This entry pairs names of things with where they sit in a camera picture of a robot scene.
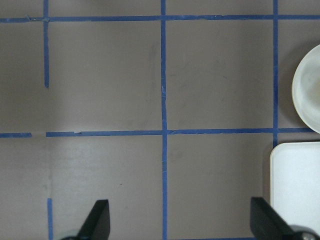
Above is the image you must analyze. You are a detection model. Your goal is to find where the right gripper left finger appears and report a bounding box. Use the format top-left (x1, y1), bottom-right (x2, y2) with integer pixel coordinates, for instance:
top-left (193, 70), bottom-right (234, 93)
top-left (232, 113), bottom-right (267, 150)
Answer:
top-left (61, 199), bottom-right (111, 240)

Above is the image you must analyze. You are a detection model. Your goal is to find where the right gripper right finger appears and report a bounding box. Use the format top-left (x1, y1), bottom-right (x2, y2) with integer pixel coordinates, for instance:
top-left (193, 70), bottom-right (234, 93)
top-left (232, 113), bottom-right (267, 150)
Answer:
top-left (250, 197), bottom-right (320, 240)

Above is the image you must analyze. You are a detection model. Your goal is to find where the white rectangular tray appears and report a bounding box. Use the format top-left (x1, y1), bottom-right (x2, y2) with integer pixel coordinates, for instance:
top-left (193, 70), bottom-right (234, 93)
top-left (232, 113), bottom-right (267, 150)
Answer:
top-left (270, 142), bottom-right (320, 234)

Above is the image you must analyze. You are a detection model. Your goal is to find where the white shallow plate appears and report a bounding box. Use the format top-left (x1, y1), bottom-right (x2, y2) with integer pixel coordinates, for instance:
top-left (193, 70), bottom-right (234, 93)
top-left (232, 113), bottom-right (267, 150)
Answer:
top-left (291, 45), bottom-right (320, 133)

